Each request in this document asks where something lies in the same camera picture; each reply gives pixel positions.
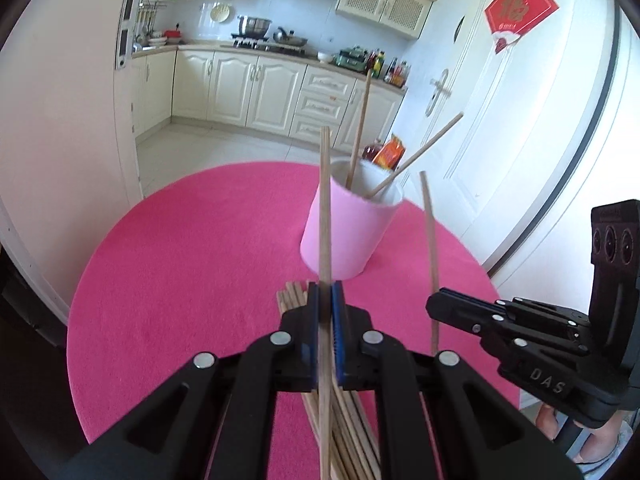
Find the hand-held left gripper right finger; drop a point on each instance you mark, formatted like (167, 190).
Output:
(338, 320)

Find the wooden chopstick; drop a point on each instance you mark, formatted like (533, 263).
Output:
(429, 230)
(425, 145)
(360, 125)
(325, 210)

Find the red dish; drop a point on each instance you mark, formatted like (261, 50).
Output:
(173, 34)

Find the green kitchen appliance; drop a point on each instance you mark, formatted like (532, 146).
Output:
(350, 58)

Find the stacked white dishes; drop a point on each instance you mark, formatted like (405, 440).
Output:
(157, 38)

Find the gas stove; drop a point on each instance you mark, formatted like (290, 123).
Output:
(262, 46)

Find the white panelled door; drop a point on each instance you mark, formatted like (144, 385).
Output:
(480, 110)

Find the pile of wooden chopsticks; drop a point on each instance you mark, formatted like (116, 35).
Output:
(350, 440)

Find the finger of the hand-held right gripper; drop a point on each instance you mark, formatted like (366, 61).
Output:
(545, 320)
(452, 312)

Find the hanging utensil rack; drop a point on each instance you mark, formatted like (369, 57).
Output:
(146, 15)

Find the orange snack bag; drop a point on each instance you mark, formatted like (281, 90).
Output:
(392, 152)

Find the person's bare leg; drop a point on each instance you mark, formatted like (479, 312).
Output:
(600, 442)

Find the red paper door decoration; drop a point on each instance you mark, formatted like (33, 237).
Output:
(520, 7)

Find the white bowl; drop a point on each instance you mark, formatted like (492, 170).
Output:
(325, 55)

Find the group of condiment bottles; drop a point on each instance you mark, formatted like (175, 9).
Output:
(390, 67)

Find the pink round tablecloth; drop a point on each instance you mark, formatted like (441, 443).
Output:
(175, 285)

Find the cream base cabinets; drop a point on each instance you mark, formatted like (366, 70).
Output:
(235, 90)

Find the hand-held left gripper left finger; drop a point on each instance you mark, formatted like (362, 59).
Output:
(313, 320)

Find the pink cup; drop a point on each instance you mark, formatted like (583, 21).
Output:
(345, 230)

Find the dark wok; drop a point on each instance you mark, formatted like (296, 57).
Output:
(289, 38)

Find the steel cooking pot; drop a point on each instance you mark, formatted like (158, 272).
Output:
(254, 25)

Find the round wall plate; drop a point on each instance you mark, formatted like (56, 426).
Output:
(221, 12)

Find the dark door hook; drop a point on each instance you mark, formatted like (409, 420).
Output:
(459, 27)

